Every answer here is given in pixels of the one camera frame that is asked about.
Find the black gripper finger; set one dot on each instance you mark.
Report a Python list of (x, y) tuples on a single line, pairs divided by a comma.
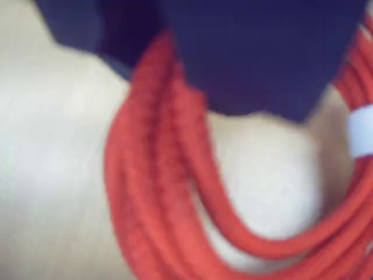
[(262, 52), (102, 26)]

